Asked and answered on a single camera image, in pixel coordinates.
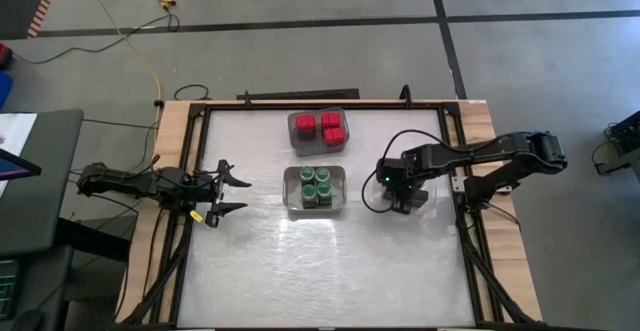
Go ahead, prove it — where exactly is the backlit keyboard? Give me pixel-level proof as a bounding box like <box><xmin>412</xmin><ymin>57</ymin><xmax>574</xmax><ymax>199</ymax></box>
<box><xmin>0</xmin><ymin>258</ymin><xmax>21</xmax><ymax>322</ymax></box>

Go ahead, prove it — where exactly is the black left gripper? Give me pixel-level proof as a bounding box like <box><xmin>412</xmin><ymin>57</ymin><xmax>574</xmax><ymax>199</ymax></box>
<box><xmin>185</xmin><ymin>159</ymin><xmax>253</xmax><ymax>229</ymax></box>

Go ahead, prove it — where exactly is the long yellow cable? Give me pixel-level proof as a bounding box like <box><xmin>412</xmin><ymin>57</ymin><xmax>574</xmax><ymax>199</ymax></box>
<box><xmin>74</xmin><ymin>0</ymin><xmax>163</xmax><ymax>103</ymax></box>

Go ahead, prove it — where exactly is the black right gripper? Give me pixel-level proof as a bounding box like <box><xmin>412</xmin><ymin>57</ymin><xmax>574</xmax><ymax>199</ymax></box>
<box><xmin>375</xmin><ymin>156</ymin><xmax>430</xmax><ymax>216</ymax></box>

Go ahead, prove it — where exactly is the white paper sheet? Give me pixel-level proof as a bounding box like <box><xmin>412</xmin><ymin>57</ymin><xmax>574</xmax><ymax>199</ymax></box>
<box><xmin>0</xmin><ymin>112</ymin><xmax>39</xmax><ymax>152</ymax></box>

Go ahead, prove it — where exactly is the black desk support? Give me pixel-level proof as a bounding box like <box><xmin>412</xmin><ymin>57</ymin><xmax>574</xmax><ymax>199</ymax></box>
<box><xmin>53</xmin><ymin>215</ymin><xmax>132</xmax><ymax>264</ymax></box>

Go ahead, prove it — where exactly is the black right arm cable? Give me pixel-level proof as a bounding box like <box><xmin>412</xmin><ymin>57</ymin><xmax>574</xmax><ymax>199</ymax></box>
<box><xmin>360</xmin><ymin>129</ymin><xmax>469</xmax><ymax>215</ymax></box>

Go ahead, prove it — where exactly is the black mat orange edge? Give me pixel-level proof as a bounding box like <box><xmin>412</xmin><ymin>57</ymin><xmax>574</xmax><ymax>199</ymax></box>
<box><xmin>0</xmin><ymin>0</ymin><xmax>65</xmax><ymax>41</ymax></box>

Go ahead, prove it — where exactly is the grey desk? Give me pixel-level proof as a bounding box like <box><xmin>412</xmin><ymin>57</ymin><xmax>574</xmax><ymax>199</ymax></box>
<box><xmin>0</xmin><ymin>108</ymin><xmax>85</xmax><ymax>258</ymax></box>

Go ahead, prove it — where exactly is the clear plastic bin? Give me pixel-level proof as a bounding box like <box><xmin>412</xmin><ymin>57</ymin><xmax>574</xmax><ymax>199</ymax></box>
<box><xmin>377</xmin><ymin>169</ymin><xmax>441</xmax><ymax>220</ymax></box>

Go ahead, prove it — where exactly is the black cable loop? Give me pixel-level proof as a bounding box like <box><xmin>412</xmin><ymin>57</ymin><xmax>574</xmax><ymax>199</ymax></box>
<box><xmin>173</xmin><ymin>83</ymin><xmax>212</xmax><ymax>102</ymax></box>

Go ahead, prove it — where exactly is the blue object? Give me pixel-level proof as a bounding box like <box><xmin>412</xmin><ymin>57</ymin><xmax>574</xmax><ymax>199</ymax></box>
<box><xmin>0</xmin><ymin>70</ymin><xmax>14</xmax><ymax>110</ymax></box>

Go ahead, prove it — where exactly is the long black floor cable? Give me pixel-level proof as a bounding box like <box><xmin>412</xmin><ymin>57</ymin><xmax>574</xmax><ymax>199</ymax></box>
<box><xmin>12</xmin><ymin>0</ymin><xmax>181</xmax><ymax>67</ymax></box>

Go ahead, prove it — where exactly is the dark tablet screen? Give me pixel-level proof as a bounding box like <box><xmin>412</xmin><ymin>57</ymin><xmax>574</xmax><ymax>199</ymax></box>
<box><xmin>0</xmin><ymin>148</ymin><xmax>43</xmax><ymax>182</ymax></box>

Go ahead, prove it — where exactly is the black flat bar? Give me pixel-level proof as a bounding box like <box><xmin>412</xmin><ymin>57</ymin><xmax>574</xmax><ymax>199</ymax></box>
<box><xmin>235</xmin><ymin>88</ymin><xmax>361</xmax><ymax>102</ymax></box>

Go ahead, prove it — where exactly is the white plastic bin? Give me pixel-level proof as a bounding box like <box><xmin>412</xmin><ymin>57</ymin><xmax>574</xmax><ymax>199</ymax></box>
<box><xmin>282</xmin><ymin>165</ymin><xmax>349</xmax><ymax>215</ymax></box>

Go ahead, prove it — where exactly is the grey plastic bin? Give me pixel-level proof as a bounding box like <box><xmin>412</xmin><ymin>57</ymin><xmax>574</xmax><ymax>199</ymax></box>
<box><xmin>287</xmin><ymin>107</ymin><xmax>351</xmax><ymax>157</ymax></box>

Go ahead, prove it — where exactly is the black metal table frame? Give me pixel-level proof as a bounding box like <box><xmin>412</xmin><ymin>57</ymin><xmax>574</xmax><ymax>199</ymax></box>
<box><xmin>115</xmin><ymin>98</ymin><xmax>544</xmax><ymax>331</ymax></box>

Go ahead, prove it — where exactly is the black equipment with cables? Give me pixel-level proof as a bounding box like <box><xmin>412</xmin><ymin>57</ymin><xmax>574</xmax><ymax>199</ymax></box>
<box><xmin>591</xmin><ymin>109</ymin><xmax>640</xmax><ymax>178</ymax></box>

